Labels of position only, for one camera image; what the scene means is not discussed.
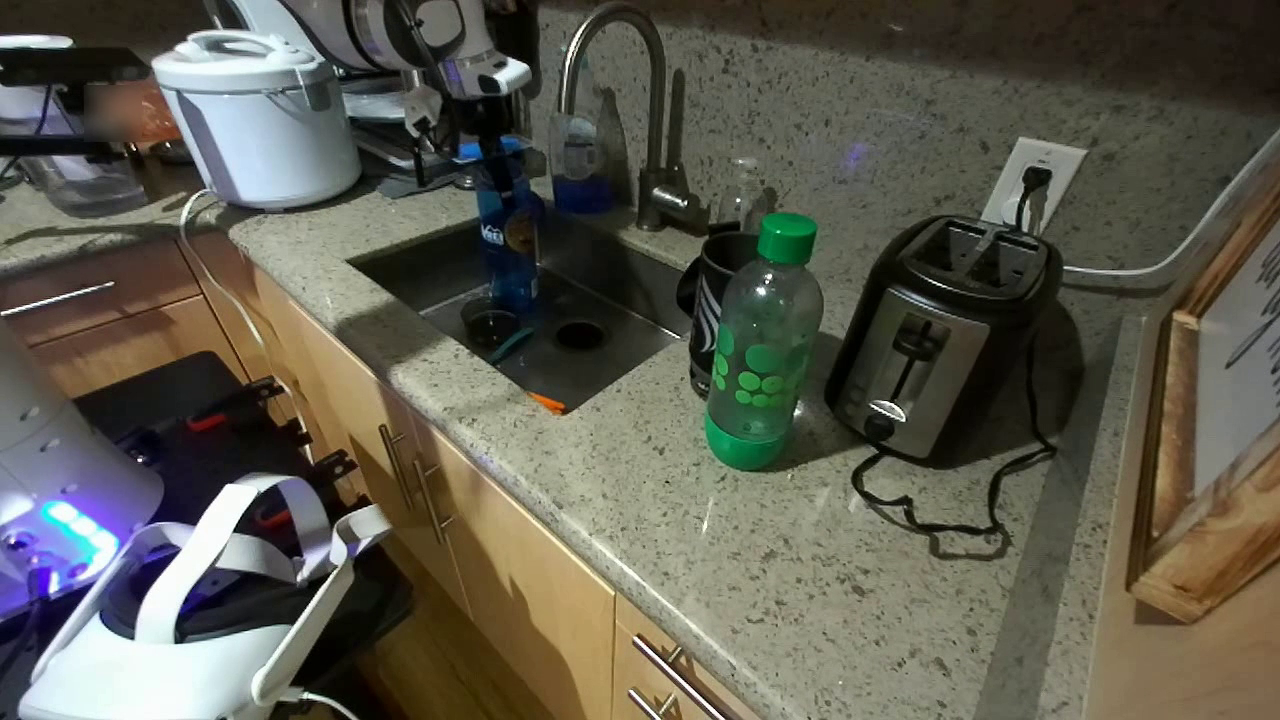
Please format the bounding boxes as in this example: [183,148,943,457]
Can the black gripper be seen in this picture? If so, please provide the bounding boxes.
[444,91,552,204]

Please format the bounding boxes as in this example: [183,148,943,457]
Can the blue water bottle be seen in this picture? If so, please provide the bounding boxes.
[472,134,552,325]

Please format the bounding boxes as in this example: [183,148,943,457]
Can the blue dish soap bottle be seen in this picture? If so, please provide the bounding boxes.
[550,89,633,216]

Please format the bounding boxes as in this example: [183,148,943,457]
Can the small clear glass bottle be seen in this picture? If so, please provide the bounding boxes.
[715,155,781,235]

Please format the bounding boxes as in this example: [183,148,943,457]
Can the clear green plastic bottle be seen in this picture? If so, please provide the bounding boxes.
[700,213,830,474]

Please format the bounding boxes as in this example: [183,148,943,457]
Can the metal dish rack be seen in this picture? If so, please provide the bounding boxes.
[336,72,535,184]

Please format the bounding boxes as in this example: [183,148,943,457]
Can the metal gooseneck faucet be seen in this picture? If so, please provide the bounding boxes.
[558,0,714,242]

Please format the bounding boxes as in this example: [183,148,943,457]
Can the stainless steel sink basin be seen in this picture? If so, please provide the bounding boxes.
[350,213,731,418]

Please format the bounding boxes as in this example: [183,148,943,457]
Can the round metal sink stopper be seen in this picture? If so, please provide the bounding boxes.
[462,305,525,354]

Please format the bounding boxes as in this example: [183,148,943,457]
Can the teal brush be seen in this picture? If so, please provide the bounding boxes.
[483,325,535,364]

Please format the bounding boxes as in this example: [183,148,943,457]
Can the white rice cooker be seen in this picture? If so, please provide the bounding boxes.
[149,26,366,213]

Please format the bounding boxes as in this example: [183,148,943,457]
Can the black clamp red tip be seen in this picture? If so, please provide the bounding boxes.
[255,449,375,544]
[183,375,292,446]

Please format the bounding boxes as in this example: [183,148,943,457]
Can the black silver toaster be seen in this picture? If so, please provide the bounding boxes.
[819,213,1068,470]

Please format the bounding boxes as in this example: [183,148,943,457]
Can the white VR headset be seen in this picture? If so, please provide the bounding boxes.
[12,474,397,720]

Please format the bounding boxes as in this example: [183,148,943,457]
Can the wooden framed sign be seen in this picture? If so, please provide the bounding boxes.
[1124,177,1280,628]

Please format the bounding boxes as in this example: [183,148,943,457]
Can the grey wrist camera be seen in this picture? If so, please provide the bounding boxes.
[472,54,535,99]

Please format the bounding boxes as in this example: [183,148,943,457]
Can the metal cabinet door handle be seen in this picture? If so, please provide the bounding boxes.
[375,418,452,533]

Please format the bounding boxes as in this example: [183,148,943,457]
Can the white rice cooker cord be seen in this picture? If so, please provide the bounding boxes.
[175,184,273,354]

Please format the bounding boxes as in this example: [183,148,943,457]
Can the metal drawer handle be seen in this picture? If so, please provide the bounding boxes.
[629,628,731,720]
[0,275,121,320]
[619,686,672,720]

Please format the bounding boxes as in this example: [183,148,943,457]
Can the white wall outlet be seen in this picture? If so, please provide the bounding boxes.
[975,135,1093,235]

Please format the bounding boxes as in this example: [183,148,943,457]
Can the black toaster cord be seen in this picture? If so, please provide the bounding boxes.
[850,159,1064,565]

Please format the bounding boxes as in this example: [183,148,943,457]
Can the white cable along wall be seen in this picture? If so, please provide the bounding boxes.
[1058,123,1280,297]

